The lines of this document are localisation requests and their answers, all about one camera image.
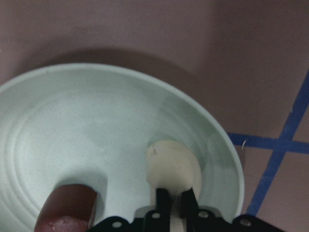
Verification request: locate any dark red bun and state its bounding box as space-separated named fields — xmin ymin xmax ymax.
xmin=34 ymin=184 xmax=98 ymax=232

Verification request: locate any white steamed bun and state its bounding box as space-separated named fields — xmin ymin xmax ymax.
xmin=145 ymin=140 xmax=202 ymax=232

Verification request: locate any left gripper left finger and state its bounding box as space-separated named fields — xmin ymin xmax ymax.
xmin=88 ymin=188 xmax=171 ymax=232

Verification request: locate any light green plate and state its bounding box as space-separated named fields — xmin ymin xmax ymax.
xmin=0 ymin=64 xmax=244 ymax=232

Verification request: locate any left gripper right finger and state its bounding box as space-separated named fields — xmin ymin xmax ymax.
xmin=181 ymin=189 xmax=282 ymax=232

